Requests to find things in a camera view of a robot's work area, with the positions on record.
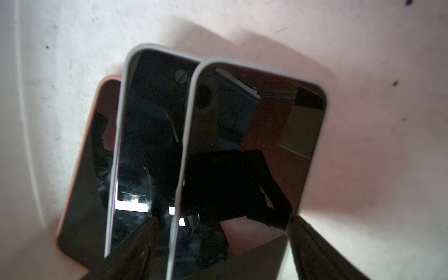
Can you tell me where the white plastic storage box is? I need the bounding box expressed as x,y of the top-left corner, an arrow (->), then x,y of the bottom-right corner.
1,1 -> 448,280

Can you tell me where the pink case phone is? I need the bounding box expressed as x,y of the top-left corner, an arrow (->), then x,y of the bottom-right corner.
56,75 -> 121,268

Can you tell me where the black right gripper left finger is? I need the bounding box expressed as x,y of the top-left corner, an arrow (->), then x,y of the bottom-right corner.
83,217 -> 159,280

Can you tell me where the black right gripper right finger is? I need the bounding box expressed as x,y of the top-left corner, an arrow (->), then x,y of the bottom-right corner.
287,215 -> 369,280

